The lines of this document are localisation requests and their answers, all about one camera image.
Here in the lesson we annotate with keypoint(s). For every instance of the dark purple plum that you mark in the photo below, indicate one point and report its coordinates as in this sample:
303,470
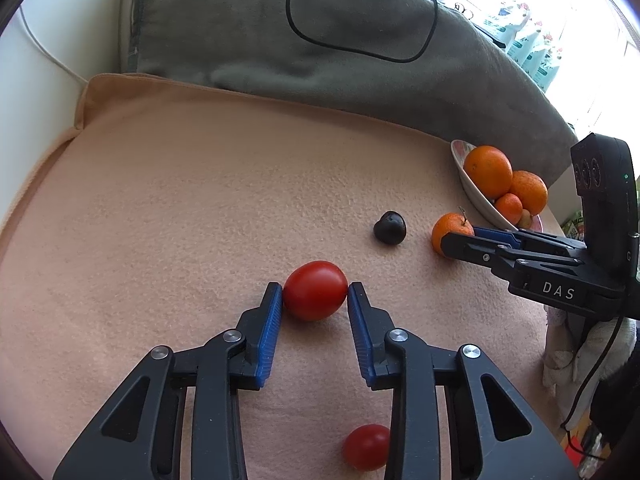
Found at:
390,228

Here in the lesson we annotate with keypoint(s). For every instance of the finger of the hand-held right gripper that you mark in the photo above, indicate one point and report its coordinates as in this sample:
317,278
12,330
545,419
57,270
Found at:
465,247
492,234

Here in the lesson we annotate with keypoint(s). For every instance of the small red tomato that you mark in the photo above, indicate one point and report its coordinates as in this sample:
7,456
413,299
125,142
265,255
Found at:
367,447

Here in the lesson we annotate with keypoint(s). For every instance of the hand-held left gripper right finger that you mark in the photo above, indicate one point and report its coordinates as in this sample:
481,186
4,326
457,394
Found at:
359,335

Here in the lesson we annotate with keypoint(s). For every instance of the white padded armrest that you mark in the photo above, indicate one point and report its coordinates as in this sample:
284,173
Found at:
30,110

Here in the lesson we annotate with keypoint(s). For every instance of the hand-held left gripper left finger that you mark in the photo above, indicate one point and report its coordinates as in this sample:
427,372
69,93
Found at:
270,330

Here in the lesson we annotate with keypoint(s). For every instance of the teal floral wipes packet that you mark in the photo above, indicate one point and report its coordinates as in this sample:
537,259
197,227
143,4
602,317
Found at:
541,59
551,74
525,42
510,22

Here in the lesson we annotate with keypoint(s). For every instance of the large red tomato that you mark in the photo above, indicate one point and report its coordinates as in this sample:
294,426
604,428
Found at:
315,290

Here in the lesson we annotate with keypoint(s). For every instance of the small yellowish fruit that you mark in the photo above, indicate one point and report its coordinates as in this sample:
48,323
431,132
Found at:
526,219

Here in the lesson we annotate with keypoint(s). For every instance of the green patterned object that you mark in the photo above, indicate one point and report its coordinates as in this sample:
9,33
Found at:
575,225

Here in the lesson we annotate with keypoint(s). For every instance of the peach blanket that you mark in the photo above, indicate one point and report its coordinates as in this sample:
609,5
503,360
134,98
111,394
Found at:
175,210

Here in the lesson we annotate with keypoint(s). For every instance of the grey cushion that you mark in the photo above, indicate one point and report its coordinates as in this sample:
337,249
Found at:
225,35

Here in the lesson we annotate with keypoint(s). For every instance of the large orange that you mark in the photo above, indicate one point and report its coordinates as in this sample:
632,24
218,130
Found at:
487,170

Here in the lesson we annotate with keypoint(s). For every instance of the tangerine with stem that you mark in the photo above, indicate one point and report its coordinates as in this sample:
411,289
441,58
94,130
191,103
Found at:
447,227

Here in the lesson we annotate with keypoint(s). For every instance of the person's right hand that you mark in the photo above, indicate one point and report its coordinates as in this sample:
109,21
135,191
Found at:
602,350

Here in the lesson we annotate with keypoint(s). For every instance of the small tangerine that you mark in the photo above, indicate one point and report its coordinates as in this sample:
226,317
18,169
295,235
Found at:
509,208

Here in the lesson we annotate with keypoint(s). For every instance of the white floral plate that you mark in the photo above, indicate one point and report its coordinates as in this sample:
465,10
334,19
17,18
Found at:
472,195

